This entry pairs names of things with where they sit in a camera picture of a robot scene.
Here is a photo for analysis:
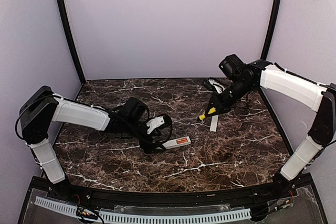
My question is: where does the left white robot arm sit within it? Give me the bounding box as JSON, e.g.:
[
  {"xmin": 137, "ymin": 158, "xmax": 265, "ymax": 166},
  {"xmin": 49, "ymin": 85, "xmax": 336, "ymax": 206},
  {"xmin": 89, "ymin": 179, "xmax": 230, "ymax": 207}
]
[{"xmin": 15, "ymin": 86, "xmax": 173, "ymax": 185}]

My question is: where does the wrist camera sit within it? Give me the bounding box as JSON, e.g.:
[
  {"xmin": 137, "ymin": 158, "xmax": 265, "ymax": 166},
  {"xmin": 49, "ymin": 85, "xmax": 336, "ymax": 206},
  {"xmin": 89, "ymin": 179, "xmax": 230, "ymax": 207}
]
[
  {"xmin": 146, "ymin": 114, "xmax": 171, "ymax": 135},
  {"xmin": 202, "ymin": 78, "xmax": 226, "ymax": 94}
]

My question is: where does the white slotted cable duct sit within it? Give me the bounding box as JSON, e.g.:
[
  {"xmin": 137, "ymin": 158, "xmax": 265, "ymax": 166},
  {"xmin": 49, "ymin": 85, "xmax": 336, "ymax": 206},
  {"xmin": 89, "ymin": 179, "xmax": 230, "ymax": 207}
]
[{"xmin": 34, "ymin": 196, "xmax": 251, "ymax": 223}]

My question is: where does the black frame post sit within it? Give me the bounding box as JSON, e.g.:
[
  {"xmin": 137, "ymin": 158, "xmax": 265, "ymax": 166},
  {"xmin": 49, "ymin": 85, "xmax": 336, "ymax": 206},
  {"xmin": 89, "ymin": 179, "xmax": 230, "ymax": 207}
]
[
  {"xmin": 260, "ymin": 0, "xmax": 281, "ymax": 60},
  {"xmin": 56, "ymin": 0, "xmax": 86, "ymax": 85}
]

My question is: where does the left black frame post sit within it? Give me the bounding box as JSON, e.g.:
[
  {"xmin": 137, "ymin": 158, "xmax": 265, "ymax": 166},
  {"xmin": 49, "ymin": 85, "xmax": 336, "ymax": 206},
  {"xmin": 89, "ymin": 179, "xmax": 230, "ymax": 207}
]
[{"xmin": 56, "ymin": 0, "xmax": 86, "ymax": 85}]

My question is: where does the right black frame post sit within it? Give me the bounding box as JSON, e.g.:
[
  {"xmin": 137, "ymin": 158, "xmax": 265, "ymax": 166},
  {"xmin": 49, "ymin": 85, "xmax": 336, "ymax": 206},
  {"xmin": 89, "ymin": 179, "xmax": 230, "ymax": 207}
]
[{"xmin": 260, "ymin": 0, "xmax": 281, "ymax": 60}]

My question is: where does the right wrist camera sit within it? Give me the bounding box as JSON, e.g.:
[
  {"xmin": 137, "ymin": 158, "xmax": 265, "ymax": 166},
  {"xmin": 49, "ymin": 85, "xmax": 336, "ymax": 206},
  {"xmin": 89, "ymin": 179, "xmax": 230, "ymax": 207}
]
[{"xmin": 202, "ymin": 78, "xmax": 226, "ymax": 94}]

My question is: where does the white remote control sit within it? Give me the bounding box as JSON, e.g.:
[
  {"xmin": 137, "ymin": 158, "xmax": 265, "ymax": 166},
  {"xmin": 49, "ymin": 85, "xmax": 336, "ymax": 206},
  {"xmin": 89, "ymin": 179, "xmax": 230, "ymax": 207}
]
[{"xmin": 163, "ymin": 136, "xmax": 191, "ymax": 150}]

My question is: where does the white battery cover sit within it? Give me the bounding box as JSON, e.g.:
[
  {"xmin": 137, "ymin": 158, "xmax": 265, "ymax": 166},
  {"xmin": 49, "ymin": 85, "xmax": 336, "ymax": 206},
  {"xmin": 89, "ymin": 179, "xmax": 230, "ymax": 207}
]
[{"xmin": 209, "ymin": 115, "xmax": 219, "ymax": 132}]

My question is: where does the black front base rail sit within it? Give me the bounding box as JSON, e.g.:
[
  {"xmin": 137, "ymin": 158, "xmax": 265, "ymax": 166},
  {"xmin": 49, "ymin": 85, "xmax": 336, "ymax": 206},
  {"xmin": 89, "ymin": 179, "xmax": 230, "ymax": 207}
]
[{"xmin": 36, "ymin": 179, "xmax": 290, "ymax": 209}]

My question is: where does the yellow handled screwdriver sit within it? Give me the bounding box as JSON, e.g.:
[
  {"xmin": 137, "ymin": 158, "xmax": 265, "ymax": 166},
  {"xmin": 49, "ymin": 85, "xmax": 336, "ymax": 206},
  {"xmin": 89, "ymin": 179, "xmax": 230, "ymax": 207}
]
[{"xmin": 196, "ymin": 107, "xmax": 216, "ymax": 124}]

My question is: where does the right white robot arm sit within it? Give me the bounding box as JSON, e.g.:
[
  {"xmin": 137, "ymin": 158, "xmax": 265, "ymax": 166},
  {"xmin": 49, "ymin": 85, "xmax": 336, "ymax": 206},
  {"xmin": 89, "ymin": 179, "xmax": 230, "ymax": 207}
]
[{"xmin": 198, "ymin": 54, "xmax": 335, "ymax": 198}]

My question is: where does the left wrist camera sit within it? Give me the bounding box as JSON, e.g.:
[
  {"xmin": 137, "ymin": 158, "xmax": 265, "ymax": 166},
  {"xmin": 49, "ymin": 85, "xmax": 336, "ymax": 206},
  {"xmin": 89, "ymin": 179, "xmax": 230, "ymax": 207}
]
[{"xmin": 146, "ymin": 114, "xmax": 171, "ymax": 135}]

